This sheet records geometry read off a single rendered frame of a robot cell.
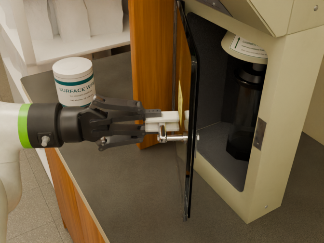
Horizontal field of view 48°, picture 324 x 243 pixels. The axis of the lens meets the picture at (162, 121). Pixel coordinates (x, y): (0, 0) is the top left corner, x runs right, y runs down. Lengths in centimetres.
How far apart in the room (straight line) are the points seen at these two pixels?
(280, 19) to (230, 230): 50
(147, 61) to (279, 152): 39
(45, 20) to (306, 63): 141
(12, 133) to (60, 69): 52
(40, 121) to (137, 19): 34
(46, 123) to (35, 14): 120
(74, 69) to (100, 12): 71
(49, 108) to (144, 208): 35
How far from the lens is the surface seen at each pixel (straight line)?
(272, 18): 59
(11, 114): 75
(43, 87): 146
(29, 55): 169
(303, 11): 63
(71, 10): 181
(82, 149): 111
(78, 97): 124
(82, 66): 123
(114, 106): 71
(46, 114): 73
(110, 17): 189
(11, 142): 76
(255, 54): 74
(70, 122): 72
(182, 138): 70
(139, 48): 91
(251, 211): 88
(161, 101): 102
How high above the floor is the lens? 163
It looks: 36 degrees down
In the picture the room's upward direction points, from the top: straight up
